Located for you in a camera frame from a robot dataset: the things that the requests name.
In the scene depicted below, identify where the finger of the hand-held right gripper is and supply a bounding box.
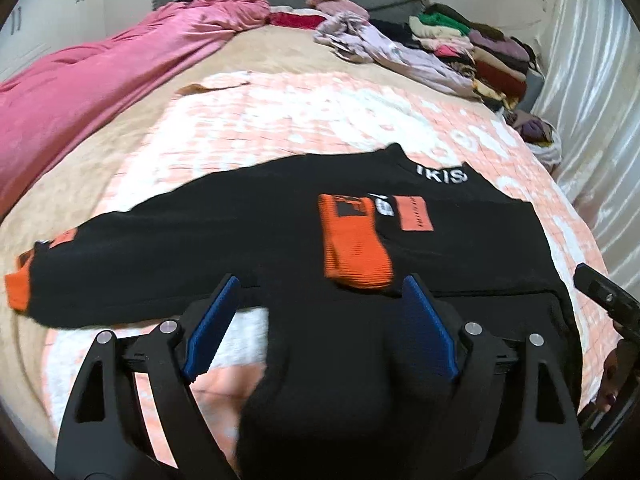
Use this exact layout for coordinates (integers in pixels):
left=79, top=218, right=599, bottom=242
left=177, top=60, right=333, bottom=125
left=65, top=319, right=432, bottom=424
left=574, top=262, right=640, bottom=336

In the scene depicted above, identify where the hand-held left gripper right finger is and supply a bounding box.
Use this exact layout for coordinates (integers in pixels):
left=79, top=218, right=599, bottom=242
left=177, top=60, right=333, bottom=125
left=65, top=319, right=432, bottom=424
left=400, top=274, right=586, bottom=480

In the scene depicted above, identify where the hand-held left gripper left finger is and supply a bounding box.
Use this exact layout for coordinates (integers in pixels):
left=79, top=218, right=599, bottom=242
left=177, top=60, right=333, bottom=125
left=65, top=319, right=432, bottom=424
left=54, top=274, right=242, bottom=480

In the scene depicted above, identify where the black sweater with orange cuffs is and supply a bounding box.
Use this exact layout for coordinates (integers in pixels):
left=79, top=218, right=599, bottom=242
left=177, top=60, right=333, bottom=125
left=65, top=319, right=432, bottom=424
left=5, top=142, right=583, bottom=480

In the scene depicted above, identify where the stack of folded clothes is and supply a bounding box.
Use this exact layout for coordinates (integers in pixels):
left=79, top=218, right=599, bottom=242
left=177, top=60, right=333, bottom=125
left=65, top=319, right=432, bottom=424
left=370, top=2, right=546, bottom=113

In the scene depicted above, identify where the person's right hand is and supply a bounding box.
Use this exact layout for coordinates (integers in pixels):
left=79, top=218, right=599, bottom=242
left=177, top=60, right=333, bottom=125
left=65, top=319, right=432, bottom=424
left=597, top=349, right=632, bottom=413

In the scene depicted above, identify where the purple bundled cloth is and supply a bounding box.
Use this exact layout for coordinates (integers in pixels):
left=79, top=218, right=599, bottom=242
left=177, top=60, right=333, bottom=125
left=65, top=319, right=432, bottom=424
left=505, top=110, right=563, bottom=166

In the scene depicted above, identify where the white satin curtain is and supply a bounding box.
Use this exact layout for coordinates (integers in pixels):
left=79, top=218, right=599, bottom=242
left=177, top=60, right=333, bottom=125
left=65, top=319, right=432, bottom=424
left=520, top=0, right=640, bottom=301

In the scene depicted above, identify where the peach and white fleece blanket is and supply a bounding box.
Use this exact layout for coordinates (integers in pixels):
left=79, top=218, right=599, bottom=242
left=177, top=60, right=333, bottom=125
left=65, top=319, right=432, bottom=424
left=40, top=70, right=621, bottom=461

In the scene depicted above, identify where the pink duvet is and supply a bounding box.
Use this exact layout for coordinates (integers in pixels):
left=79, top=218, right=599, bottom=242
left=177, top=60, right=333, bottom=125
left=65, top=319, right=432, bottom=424
left=0, top=0, right=271, bottom=221

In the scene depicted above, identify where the lilac crumpled garment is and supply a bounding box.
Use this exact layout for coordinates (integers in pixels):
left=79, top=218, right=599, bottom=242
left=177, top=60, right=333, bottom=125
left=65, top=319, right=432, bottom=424
left=314, top=12, right=476, bottom=98

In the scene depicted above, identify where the red cloth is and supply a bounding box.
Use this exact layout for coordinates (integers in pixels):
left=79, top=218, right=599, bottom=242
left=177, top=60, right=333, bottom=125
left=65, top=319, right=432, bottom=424
left=270, top=7, right=331, bottom=31

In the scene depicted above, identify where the white wardrobe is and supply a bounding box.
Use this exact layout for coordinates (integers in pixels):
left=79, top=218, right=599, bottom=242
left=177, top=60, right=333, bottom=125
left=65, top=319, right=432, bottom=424
left=0, top=0, right=108, bottom=81

